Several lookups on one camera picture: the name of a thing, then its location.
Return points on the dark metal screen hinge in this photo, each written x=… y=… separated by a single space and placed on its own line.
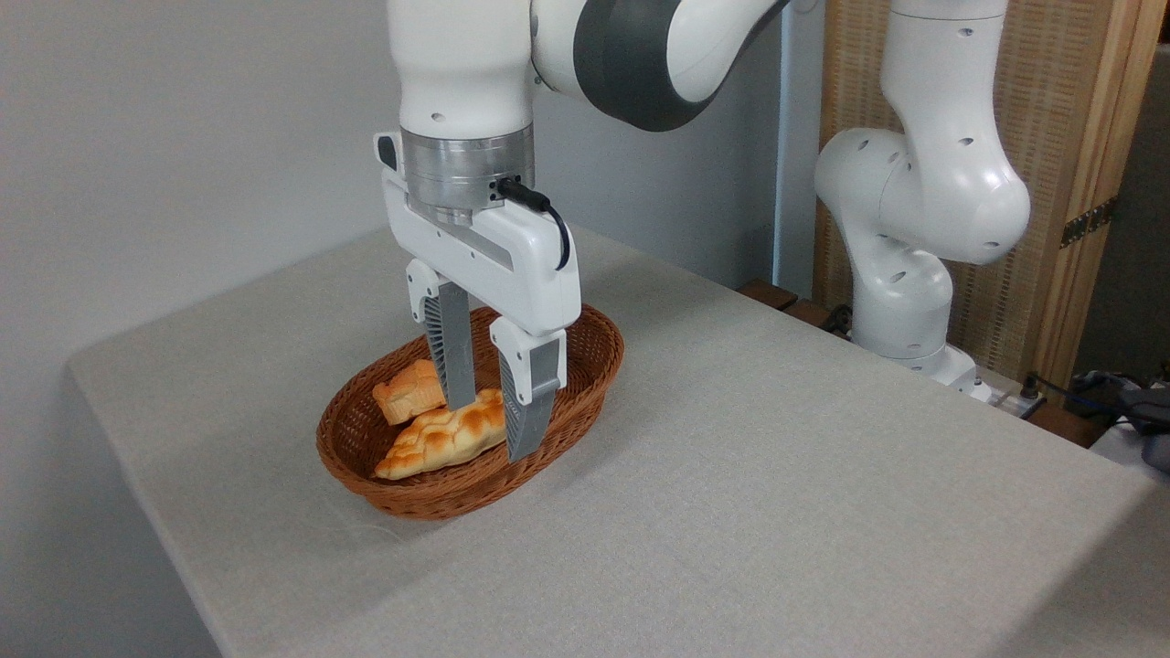
x=1088 y=222

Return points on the white power strip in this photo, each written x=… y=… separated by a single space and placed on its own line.
x=1005 y=397

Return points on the braided toy bread loaf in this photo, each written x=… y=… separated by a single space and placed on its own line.
x=439 y=441

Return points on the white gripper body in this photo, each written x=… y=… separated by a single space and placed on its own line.
x=521 y=265

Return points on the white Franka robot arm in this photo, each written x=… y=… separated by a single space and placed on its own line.
x=457 y=73

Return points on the brown wicker oval basket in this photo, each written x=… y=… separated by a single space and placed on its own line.
x=457 y=493

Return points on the grey cloth bag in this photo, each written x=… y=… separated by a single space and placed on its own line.
x=1150 y=429

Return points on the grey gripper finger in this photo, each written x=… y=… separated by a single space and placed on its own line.
x=454 y=347
x=539 y=375

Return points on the small square toy bread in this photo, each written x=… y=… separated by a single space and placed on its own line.
x=409 y=393

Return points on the wooden woven folding screen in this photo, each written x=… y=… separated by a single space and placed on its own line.
x=1051 y=91

